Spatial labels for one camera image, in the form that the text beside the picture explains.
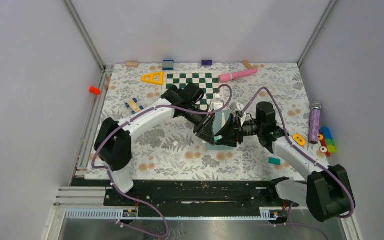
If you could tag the purple glitter microphone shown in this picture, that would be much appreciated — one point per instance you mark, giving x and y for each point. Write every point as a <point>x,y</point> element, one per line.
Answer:
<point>314,122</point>

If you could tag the floral patterned table mat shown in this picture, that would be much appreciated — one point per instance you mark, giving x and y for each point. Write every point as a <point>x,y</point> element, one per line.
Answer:
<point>154,157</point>

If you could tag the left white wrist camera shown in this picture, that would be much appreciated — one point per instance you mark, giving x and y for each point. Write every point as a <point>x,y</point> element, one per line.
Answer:
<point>215,105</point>

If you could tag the blue grey lego brick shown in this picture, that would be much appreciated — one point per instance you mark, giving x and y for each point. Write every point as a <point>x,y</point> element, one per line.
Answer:
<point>168,65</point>

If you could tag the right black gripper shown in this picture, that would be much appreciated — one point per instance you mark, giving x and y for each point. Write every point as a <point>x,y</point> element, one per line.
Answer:
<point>232,133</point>

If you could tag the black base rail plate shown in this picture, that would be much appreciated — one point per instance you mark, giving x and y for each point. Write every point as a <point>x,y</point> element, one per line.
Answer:
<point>193,199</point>

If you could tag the orange red small cylinder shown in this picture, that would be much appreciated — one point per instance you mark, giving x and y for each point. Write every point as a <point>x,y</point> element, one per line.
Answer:
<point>95,91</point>

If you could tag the wooden toy car blue wheels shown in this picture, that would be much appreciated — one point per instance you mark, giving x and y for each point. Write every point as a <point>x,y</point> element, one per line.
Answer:
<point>133,105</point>

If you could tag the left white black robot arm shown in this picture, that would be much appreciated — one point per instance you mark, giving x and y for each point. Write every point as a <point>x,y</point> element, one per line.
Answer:
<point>115,138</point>

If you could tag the green white chessboard mat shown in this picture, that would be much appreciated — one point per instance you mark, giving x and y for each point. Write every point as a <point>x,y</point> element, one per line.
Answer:
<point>206,81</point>

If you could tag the right wooden cylinder peg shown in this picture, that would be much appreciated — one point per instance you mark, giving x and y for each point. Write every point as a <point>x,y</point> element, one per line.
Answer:
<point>247,65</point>

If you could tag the purple lego brick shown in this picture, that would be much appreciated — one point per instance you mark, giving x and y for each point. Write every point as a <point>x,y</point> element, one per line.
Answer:
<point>206,62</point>

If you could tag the left wooden cylinder peg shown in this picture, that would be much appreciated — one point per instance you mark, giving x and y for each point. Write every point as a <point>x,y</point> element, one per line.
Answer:
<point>131,64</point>

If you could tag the wooden cylinder peg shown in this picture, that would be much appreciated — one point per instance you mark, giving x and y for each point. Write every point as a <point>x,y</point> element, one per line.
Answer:
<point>247,65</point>
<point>131,64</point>

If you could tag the teal small block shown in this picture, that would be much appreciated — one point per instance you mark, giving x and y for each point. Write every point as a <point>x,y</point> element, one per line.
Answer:
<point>274,161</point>

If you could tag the colourful block toy pile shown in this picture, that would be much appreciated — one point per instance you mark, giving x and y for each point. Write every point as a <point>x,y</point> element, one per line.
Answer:
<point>327,140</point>

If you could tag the grey-blue envelope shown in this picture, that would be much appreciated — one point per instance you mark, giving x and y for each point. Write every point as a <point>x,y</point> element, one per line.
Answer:
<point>221,119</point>

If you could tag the small green white peg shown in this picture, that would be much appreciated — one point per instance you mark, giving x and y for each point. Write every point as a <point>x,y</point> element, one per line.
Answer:
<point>217,137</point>

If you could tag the yellow triangle toy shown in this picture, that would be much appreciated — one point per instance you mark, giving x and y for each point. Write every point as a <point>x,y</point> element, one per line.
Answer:
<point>155,78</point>

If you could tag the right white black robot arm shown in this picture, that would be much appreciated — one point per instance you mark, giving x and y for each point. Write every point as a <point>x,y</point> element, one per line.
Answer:
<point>327,191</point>

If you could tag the pink toy microphone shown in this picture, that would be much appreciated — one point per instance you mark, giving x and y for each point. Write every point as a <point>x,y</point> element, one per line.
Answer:
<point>227,77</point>

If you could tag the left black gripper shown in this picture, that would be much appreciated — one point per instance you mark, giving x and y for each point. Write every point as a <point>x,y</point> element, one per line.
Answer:
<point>204,129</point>

